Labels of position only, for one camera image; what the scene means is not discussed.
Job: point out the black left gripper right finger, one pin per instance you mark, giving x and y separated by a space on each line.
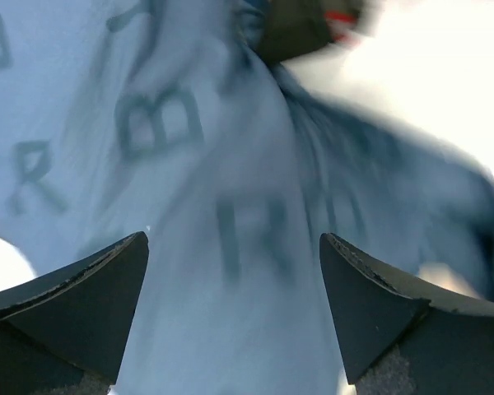
399 334

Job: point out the blue lettered pillowcase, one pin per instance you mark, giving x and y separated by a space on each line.
159 116

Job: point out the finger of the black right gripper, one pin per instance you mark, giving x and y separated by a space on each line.
295 28

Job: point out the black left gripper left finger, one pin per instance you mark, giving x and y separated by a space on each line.
65 332

